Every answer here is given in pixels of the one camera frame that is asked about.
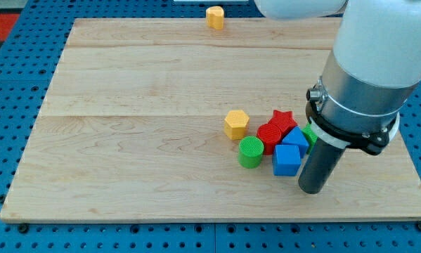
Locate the red star block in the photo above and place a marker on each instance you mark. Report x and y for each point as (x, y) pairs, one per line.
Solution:
(284, 121)

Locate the yellow heart block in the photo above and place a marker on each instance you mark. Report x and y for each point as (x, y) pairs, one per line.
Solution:
(215, 17)

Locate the green block behind pusher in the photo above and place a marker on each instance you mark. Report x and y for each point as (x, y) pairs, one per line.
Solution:
(310, 137)

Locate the red cylinder block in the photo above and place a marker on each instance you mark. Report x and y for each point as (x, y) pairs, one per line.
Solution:
(270, 135)

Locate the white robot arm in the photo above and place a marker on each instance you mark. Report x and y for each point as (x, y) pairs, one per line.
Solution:
(372, 69)

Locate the blue triangular block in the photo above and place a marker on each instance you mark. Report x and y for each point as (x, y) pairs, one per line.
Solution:
(297, 138)

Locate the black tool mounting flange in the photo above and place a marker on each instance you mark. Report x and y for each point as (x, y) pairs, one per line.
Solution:
(371, 142)

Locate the blue cube block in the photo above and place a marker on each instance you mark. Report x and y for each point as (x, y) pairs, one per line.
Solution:
(286, 160)

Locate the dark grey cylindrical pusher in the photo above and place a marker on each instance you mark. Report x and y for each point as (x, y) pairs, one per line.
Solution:
(318, 167)

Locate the yellow hexagon block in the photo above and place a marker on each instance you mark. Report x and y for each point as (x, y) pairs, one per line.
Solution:
(236, 124)

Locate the green cylinder block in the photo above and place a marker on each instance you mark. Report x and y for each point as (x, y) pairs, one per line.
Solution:
(250, 152)

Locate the wooden board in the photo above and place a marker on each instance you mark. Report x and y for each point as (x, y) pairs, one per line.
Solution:
(131, 130)

